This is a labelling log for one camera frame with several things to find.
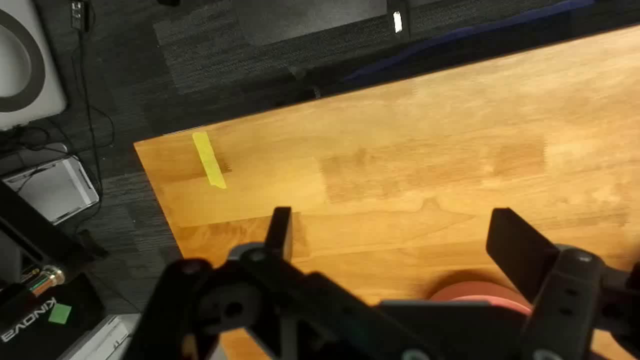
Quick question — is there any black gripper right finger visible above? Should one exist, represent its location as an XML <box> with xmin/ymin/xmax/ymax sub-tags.
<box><xmin>484</xmin><ymin>206</ymin><xmax>640</xmax><ymax>360</ymax></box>

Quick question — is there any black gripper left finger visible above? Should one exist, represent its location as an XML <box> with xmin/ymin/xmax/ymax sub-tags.
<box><xmin>123</xmin><ymin>206</ymin><xmax>436</xmax><ymax>360</ymax></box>

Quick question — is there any pink bowl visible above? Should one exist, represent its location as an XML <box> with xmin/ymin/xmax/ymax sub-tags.
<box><xmin>425</xmin><ymin>278</ymin><xmax>536</xmax><ymax>318</ymax></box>

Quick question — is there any yellow tape strip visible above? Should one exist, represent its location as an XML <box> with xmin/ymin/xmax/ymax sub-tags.
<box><xmin>189</xmin><ymin>130</ymin><xmax>230</xmax><ymax>192</ymax></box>

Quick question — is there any white flat panel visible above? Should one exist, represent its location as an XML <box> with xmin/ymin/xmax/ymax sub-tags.
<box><xmin>57</xmin><ymin>312</ymin><xmax>144</xmax><ymax>360</ymax></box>

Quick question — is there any green sticker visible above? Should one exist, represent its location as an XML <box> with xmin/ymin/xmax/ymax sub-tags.
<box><xmin>45</xmin><ymin>302</ymin><xmax>74</xmax><ymax>328</ymax></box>

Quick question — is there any brass connector plug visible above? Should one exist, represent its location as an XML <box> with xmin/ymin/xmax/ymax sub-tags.
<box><xmin>26</xmin><ymin>263</ymin><xmax>68</xmax><ymax>298</ymax></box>

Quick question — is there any black Kinova box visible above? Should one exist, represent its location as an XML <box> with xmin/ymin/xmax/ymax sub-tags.
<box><xmin>0</xmin><ymin>271</ymin><xmax>105</xmax><ymax>360</ymax></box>

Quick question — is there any black metal bar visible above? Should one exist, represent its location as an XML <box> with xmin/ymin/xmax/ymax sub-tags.
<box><xmin>0</xmin><ymin>179</ymin><xmax>109</xmax><ymax>266</ymax></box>

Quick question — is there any white open box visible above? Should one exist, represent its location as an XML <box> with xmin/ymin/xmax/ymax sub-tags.
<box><xmin>1</xmin><ymin>154</ymin><xmax>102</xmax><ymax>226</ymax></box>

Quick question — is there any grey carpet mat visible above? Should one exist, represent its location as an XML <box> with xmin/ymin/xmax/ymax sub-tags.
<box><xmin>151</xmin><ymin>0</ymin><xmax>401</xmax><ymax>95</ymax></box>

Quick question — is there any thin black cable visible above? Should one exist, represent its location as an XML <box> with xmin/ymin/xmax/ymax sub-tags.
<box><xmin>68</xmin><ymin>0</ymin><xmax>116</xmax><ymax>226</ymax></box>

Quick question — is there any blue cable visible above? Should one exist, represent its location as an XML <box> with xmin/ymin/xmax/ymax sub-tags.
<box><xmin>342</xmin><ymin>0</ymin><xmax>595</xmax><ymax>84</ymax></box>

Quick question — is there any white device with grey ring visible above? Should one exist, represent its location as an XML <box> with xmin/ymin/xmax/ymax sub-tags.
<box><xmin>0</xmin><ymin>0</ymin><xmax>69</xmax><ymax>132</ymax></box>

